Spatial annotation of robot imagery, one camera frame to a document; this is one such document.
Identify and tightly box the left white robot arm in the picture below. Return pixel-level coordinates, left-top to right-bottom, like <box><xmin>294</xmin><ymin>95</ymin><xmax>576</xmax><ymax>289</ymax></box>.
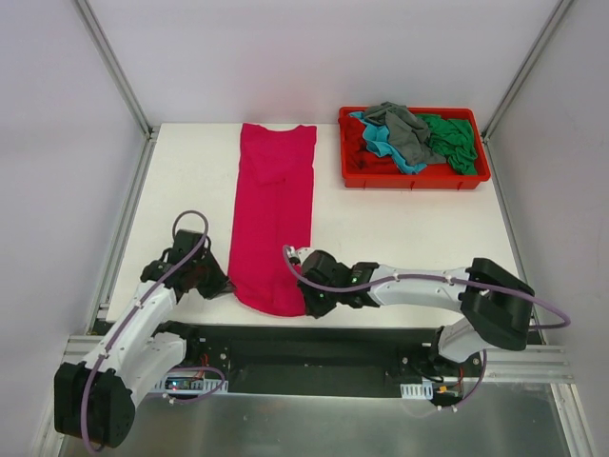
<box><xmin>53</xmin><ymin>229</ymin><xmax>229</xmax><ymax>452</ymax></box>

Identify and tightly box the red t shirt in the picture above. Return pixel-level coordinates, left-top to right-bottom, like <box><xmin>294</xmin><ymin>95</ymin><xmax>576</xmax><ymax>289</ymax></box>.
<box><xmin>339</xmin><ymin>115</ymin><xmax>401</xmax><ymax>174</ymax></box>

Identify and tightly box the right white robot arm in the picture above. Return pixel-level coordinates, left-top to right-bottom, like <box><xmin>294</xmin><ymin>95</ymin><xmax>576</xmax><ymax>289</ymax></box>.
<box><xmin>285</xmin><ymin>247</ymin><xmax>534</xmax><ymax>376</ymax></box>

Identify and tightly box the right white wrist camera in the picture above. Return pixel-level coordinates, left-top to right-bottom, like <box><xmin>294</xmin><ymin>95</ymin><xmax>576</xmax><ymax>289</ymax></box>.
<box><xmin>285</xmin><ymin>247</ymin><xmax>313</xmax><ymax>265</ymax></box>

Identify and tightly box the white cable duct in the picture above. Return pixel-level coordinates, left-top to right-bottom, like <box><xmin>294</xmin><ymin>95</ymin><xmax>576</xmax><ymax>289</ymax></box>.
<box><xmin>400</xmin><ymin>379</ymin><xmax>434</xmax><ymax>401</ymax></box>
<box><xmin>150</xmin><ymin>375</ymin><xmax>228</xmax><ymax>396</ymax></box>

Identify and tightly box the magenta t shirt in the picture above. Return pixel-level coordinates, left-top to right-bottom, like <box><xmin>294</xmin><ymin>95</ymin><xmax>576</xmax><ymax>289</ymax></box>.
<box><xmin>228</xmin><ymin>124</ymin><xmax>317</xmax><ymax>317</ymax></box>

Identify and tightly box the left aluminium frame post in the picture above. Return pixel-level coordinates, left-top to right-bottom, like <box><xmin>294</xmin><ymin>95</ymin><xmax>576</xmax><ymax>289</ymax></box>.
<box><xmin>73</xmin><ymin>0</ymin><xmax>156</xmax><ymax>139</ymax></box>

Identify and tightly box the red plastic bin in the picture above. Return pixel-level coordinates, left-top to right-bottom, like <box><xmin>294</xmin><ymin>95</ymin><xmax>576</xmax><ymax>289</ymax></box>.
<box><xmin>339</xmin><ymin>107</ymin><xmax>491</xmax><ymax>190</ymax></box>

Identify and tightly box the right aluminium frame post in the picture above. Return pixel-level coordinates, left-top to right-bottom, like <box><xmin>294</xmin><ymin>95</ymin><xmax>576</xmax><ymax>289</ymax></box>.
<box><xmin>481</xmin><ymin>0</ymin><xmax>577</xmax><ymax>140</ymax></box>

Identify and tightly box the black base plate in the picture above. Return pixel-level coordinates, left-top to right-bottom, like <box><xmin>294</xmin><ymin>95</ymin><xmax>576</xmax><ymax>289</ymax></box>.
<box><xmin>157</xmin><ymin>321</ymin><xmax>481</xmax><ymax>398</ymax></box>

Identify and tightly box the grey t shirt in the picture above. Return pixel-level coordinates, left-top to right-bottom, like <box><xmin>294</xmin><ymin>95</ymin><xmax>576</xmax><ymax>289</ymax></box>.
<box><xmin>363</xmin><ymin>102</ymin><xmax>446</xmax><ymax>167</ymax></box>

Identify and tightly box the left white cable duct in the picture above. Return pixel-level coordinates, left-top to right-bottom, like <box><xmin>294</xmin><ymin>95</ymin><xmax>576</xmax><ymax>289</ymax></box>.
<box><xmin>150</xmin><ymin>375</ymin><xmax>228</xmax><ymax>396</ymax></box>

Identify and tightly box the right white cable duct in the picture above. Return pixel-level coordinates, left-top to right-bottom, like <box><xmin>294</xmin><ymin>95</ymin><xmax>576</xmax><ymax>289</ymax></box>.
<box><xmin>400</xmin><ymin>379</ymin><xmax>434</xmax><ymax>401</ymax></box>

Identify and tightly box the green t shirt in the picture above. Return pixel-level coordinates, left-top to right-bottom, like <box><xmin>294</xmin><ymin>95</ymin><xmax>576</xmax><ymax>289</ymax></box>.
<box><xmin>419</xmin><ymin>113</ymin><xmax>478</xmax><ymax>176</ymax></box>

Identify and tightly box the teal t shirt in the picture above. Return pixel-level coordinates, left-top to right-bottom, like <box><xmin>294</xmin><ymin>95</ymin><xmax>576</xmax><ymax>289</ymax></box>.
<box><xmin>348</xmin><ymin>110</ymin><xmax>427</xmax><ymax>175</ymax></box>

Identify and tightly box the aluminium frame post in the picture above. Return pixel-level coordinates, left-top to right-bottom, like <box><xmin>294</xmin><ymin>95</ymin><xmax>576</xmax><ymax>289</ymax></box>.
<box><xmin>73</xmin><ymin>0</ymin><xmax>156</xmax><ymax>139</ymax></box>
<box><xmin>481</xmin><ymin>0</ymin><xmax>577</xmax><ymax>140</ymax></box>

